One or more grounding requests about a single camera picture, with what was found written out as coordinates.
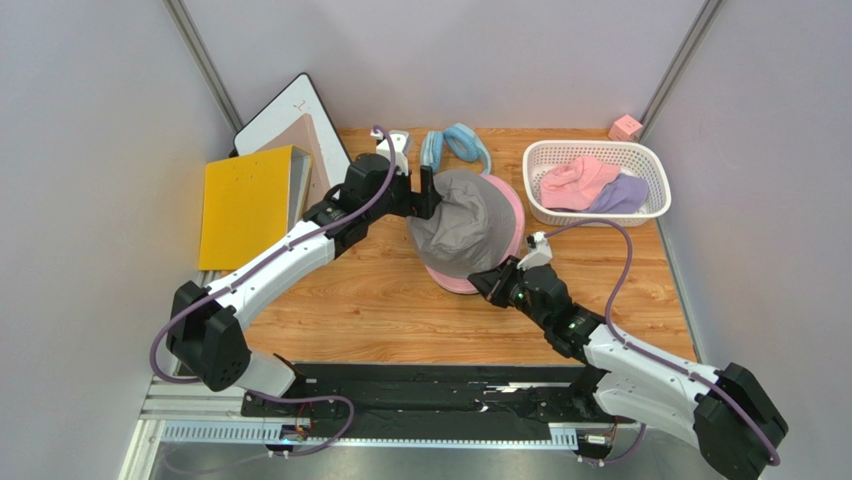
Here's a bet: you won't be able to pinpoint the pink bucket hat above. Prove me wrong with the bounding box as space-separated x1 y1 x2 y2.
423 174 526 295

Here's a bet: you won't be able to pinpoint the white board black frame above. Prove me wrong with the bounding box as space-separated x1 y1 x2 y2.
233 72 350 188

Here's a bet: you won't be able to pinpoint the white perforated plastic basket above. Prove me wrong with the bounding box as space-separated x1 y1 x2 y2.
523 140 672 227

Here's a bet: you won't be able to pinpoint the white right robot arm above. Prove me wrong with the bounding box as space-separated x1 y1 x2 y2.
468 257 789 479

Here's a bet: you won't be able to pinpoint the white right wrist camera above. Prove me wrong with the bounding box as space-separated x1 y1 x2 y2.
518 231 553 271

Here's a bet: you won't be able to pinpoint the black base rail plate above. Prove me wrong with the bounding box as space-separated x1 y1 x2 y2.
241 363 616 441

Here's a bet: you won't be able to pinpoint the pink cloth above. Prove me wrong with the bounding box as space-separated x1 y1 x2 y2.
540 156 620 211

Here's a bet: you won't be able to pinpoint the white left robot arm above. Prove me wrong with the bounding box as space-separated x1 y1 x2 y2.
152 153 441 397

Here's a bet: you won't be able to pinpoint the small pink box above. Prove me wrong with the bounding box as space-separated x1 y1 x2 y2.
607 114 644 142

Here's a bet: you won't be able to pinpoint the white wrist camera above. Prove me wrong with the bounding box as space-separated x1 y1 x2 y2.
370 129 413 175
518 231 553 271

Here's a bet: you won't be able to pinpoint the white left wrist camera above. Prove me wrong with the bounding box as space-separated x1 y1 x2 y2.
370 129 413 175

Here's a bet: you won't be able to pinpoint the lavender cloth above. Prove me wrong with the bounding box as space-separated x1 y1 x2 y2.
586 174 650 214

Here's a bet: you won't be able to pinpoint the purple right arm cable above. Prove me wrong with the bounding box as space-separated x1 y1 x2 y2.
532 218 781 467

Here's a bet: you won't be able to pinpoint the light blue headphones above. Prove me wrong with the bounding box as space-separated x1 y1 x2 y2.
419 123 493 175

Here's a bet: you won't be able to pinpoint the grey hat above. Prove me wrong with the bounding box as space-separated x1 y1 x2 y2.
406 168 519 281

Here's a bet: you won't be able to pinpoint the yellow binder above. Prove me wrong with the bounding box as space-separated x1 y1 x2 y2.
198 145 311 271

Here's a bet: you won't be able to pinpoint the pink brown folder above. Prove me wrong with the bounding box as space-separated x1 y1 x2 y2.
260 113 332 212

